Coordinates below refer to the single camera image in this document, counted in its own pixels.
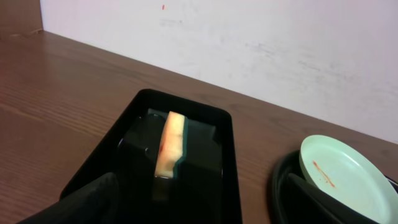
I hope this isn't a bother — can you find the black round tray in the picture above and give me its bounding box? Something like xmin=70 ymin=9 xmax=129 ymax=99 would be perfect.
xmin=271 ymin=151 xmax=397 ymax=223

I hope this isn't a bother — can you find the yellow green sponge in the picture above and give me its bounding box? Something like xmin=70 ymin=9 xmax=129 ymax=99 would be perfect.
xmin=154 ymin=111 xmax=188 ymax=179

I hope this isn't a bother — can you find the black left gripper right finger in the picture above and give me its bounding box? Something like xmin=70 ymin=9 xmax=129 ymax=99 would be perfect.
xmin=288 ymin=173 xmax=377 ymax=224

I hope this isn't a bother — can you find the mint plate far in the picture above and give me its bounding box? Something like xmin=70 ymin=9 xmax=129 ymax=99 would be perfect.
xmin=299 ymin=135 xmax=397 ymax=223

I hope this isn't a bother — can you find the black rectangular tray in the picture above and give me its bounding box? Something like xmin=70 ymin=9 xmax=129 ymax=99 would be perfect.
xmin=61 ymin=89 xmax=242 ymax=223

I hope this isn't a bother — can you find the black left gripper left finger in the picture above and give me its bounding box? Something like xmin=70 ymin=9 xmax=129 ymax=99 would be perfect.
xmin=19 ymin=172 xmax=120 ymax=224

